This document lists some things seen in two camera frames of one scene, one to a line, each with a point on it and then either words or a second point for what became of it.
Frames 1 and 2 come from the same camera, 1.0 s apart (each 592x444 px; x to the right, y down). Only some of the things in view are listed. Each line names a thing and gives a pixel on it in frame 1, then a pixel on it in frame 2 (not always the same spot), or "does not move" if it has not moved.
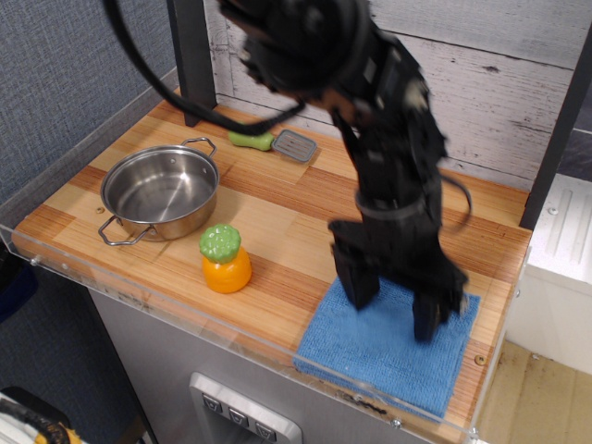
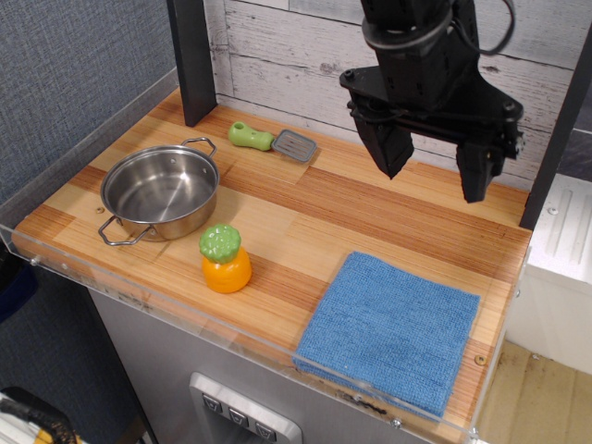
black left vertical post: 193,51 does not move
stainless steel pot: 163,191 does not move
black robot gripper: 400,239 to 429,78
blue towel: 377,349 does not move
